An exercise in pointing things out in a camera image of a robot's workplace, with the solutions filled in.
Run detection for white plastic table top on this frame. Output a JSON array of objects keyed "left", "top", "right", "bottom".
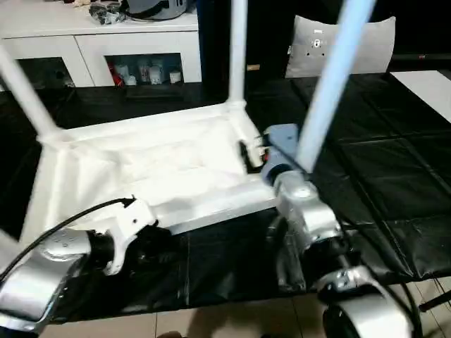
[{"left": 18, "top": 102, "right": 283, "bottom": 244}]

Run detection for white plastic table leg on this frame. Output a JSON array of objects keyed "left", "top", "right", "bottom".
[
  {"left": 227, "top": 0, "right": 249, "bottom": 110},
  {"left": 0, "top": 42, "right": 61, "bottom": 142},
  {"left": 0, "top": 229, "right": 20, "bottom": 267},
  {"left": 295, "top": 0, "right": 378, "bottom": 173}
]

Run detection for black cabinet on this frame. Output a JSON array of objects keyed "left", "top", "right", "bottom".
[{"left": 199, "top": 0, "right": 304, "bottom": 82}]

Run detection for black work mat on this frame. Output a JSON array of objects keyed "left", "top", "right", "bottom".
[{"left": 0, "top": 70, "right": 451, "bottom": 311}]

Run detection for grey cushion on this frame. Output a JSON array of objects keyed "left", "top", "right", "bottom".
[{"left": 285, "top": 15, "right": 397, "bottom": 78}]

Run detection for dark gear on cabinet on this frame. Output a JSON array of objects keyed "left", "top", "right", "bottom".
[{"left": 88, "top": 0, "right": 198, "bottom": 23}]

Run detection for white board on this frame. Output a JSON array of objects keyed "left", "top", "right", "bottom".
[{"left": 391, "top": 70, "right": 451, "bottom": 106}]

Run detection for white cabinet with glass doors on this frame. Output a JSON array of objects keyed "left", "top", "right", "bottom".
[{"left": 0, "top": 7, "right": 202, "bottom": 89}]

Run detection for black metal bench leg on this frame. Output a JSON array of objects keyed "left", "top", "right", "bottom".
[{"left": 419, "top": 294, "right": 451, "bottom": 312}]

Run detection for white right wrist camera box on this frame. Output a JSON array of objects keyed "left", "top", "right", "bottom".
[{"left": 264, "top": 125, "right": 302, "bottom": 170}]

